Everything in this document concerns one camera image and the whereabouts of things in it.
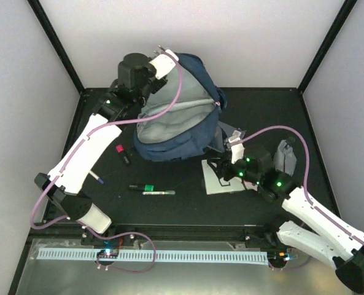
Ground dark blue notebook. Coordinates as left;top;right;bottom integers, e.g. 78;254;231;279
208;121;246;152

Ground navy blue student backpack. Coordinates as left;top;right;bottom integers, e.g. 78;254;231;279
134;53;227;162

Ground grey pencil pouch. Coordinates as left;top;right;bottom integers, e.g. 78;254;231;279
273;136;297;176

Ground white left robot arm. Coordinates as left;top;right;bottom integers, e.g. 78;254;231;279
30;50;182;234

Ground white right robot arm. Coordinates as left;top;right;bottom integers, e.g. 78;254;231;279
211;149;364;294

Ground white square book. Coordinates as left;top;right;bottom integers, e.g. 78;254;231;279
201;160;258;195

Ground red capped marker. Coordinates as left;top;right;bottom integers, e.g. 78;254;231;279
115;144;131;166

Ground white green pen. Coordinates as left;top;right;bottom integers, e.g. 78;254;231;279
142;191;176;195

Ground green capped marker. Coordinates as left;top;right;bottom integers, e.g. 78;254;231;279
128;184;154;192

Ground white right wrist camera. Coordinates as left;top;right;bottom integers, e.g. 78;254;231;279
227;130;244;164

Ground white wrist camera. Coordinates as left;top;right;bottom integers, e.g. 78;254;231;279
227;130;244;164
149;45;179;80

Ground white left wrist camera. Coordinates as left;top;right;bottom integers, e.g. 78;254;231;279
149;45;179;80

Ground white slotted cable duct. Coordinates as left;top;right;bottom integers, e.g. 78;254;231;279
36;248;268;265

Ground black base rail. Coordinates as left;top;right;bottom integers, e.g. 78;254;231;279
83;222;281;246

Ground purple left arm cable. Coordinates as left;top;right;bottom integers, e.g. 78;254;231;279
30;50;184;230

